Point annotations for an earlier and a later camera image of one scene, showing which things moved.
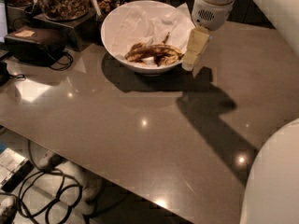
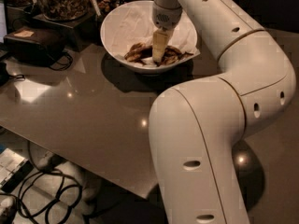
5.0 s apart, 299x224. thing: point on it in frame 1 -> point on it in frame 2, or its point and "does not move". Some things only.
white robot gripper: (210, 15) -> (167, 18)
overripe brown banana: (162, 53) does not move
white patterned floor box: (14, 169) does not move
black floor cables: (45, 194) does not move
